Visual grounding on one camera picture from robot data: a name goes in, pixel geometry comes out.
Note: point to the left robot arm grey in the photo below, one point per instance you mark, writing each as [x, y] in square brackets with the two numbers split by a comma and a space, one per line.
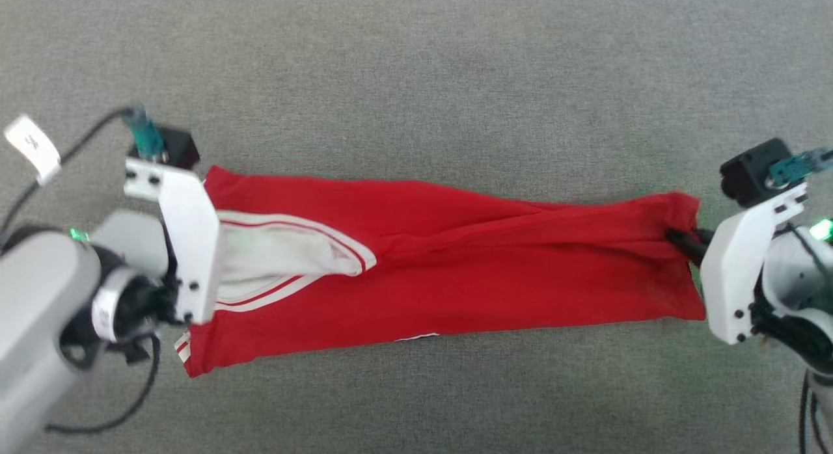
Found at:
[39, 311]

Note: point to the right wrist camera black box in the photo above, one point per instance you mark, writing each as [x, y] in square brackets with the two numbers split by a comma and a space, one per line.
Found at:
[748, 171]

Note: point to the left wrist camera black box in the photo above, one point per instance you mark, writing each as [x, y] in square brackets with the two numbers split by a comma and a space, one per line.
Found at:
[177, 148]

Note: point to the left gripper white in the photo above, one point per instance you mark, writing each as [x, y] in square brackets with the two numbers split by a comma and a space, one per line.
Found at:
[192, 246]

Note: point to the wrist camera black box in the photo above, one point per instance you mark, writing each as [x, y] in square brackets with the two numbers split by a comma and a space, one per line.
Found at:
[177, 148]
[748, 171]

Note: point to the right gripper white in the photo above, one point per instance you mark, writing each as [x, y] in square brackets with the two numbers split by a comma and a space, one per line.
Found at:
[732, 278]

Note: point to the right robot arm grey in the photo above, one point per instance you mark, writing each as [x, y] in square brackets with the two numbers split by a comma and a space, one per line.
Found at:
[797, 291]

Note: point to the red basketball jersey white lining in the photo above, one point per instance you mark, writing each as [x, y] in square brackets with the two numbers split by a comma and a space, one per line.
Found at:
[455, 272]

